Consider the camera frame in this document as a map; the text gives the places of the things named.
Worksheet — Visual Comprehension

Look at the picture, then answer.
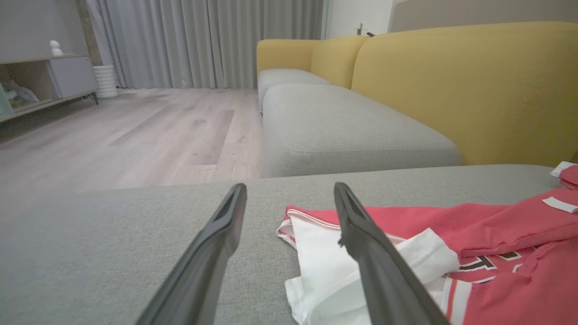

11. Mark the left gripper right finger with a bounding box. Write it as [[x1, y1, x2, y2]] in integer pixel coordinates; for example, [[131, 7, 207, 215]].
[[334, 182, 452, 325]]

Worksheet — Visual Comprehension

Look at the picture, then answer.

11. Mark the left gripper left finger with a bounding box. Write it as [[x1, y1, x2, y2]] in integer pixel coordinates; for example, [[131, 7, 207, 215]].
[[135, 183, 248, 325]]

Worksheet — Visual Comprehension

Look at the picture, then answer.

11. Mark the red and white sports jersey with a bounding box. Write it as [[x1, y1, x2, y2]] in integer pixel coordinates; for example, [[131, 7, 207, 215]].
[[276, 161, 578, 325]]

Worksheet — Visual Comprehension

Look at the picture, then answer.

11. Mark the grey sofa seat cushion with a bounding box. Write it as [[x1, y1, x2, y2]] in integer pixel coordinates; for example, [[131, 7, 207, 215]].
[[257, 68, 332, 113], [0, 164, 563, 325], [262, 84, 463, 177]]

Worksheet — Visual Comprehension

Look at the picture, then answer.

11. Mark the yellow sofa back cushion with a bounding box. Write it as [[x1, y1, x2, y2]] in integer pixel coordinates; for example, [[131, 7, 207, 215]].
[[351, 21, 578, 167], [311, 36, 368, 89], [256, 39, 321, 75]]

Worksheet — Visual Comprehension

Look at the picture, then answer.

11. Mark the white ribbed cylinder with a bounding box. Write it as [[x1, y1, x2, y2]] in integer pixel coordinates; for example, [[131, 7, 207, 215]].
[[93, 65, 119, 99]]

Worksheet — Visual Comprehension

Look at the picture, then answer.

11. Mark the grey pleated curtain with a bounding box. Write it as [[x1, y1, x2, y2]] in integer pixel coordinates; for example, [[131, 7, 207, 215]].
[[86, 0, 326, 89]]

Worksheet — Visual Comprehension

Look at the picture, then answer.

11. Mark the grey low media cabinet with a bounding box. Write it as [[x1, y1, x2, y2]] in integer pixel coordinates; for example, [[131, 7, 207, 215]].
[[0, 54, 100, 125]]

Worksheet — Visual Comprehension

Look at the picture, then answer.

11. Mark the pale bundle in cabinet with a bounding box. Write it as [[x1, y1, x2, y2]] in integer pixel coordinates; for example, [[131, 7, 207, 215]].
[[0, 81, 40, 111]]

